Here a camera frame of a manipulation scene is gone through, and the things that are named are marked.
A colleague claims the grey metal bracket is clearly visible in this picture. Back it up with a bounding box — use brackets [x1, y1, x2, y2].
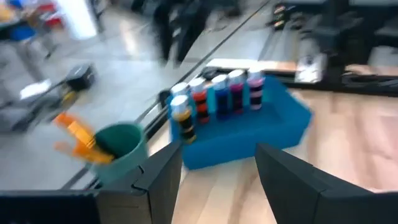
[295, 54, 328, 83]

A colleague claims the wide black paintbrush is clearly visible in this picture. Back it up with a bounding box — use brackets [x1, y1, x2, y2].
[54, 112, 97, 149]

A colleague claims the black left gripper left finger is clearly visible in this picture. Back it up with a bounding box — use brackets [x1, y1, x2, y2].
[0, 141, 183, 224]

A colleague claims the person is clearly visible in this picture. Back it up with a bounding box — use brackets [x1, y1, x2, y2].
[152, 0, 214, 65]

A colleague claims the yellow paint bottle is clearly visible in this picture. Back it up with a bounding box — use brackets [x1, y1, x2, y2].
[170, 95, 197, 144]

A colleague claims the dark green plastic cup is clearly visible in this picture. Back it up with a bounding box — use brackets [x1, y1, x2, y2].
[91, 123, 149, 187]

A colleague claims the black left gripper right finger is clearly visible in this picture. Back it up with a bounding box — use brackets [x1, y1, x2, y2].
[254, 142, 398, 224]

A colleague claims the black box on cart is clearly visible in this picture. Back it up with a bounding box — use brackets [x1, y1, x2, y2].
[66, 63, 96, 91]

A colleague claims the blue paint bottle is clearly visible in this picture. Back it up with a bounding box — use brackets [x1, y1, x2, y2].
[211, 73, 231, 121]

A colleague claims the blue background object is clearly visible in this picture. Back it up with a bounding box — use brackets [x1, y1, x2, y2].
[8, 24, 37, 42]

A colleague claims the teal plastic bin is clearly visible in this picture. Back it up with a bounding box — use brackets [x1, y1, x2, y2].
[166, 74, 313, 170]

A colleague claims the white round column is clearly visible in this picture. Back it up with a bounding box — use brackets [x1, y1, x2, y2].
[57, 0, 98, 40]

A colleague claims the maroon paint bottle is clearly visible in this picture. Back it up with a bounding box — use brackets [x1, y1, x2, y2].
[188, 77, 211, 124]

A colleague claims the red background object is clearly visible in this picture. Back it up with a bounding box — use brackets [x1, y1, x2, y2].
[36, 2, 65, 29]

